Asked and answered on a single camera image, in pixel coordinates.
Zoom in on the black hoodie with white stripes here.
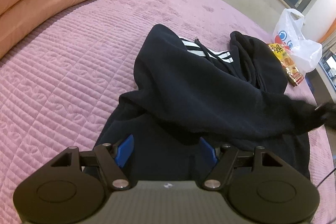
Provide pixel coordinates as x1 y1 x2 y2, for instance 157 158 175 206
97 24 330 181

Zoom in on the yellow snack bag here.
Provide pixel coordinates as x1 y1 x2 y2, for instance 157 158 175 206
268 43 304 86

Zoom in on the white plastic shopping bag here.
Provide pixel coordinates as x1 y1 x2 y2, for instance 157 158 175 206
272 9 322 75

